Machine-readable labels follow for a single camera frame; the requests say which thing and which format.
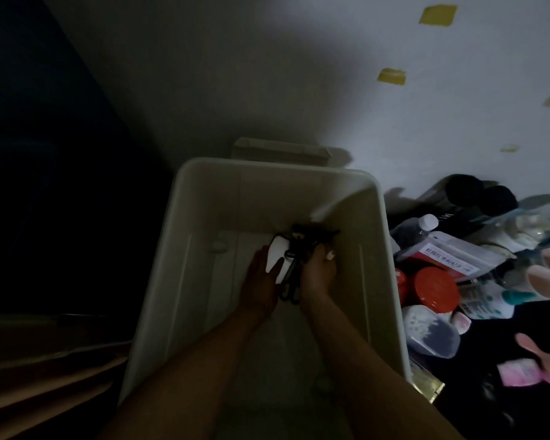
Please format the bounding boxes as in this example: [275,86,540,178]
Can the person's right hand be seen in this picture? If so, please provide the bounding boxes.
[298,242,339,312]

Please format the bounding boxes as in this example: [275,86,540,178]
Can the person's left hand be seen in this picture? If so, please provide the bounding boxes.
[238,244,287,319]

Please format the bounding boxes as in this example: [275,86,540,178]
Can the phone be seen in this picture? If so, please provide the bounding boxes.
[265,235,290,285]

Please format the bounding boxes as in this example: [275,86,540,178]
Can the red heart shaped tin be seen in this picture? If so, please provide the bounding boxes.
[394,268,411,307]

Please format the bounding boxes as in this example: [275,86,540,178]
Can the white plastic storage bin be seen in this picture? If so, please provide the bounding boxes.
[118,156,413,440]

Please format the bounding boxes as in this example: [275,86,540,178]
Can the orange red round jar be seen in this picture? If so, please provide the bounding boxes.
[410,266,461,315]

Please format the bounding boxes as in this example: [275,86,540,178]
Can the clear bottle white cap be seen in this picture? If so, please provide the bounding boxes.
[389,213,440,252]

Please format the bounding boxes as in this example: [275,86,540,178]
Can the clear cotton swab box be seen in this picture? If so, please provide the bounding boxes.
[402,304,461,359]

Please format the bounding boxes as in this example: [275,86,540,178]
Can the zip pouch red label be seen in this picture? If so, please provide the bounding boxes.
[396,231,507,282]

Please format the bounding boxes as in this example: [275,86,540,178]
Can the pink white small bottle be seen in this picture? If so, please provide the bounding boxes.
[450,310,473,336]

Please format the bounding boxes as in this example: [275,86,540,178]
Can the gold foil packet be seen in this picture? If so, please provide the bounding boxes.
[409,359,446,405]

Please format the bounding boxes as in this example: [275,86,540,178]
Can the white lotion bottle teal cap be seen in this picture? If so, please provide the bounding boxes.
[458,281,532,320]

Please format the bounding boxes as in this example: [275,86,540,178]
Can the cream plush covered bottle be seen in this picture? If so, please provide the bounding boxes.
[485,213,550,252]

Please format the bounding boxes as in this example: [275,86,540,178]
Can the pink tissue pack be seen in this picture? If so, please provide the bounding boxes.
[496,358,545,389]

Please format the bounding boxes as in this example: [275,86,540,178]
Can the person's right forearm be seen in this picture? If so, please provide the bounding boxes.
[302,295,464,440]

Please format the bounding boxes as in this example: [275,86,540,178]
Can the person's left forearm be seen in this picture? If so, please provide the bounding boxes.
[98,311,276,440]

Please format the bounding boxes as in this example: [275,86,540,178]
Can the black table countertop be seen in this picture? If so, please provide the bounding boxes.
[387,178,550,440]

